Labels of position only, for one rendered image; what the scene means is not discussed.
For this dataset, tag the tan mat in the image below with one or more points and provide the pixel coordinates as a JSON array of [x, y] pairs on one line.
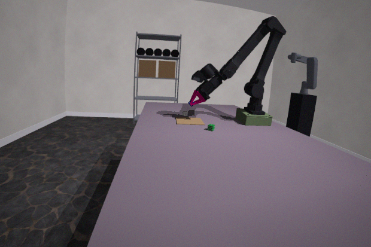
[[189, 120]]

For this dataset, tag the green die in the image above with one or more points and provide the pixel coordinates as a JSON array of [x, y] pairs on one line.
[[211, 127]]

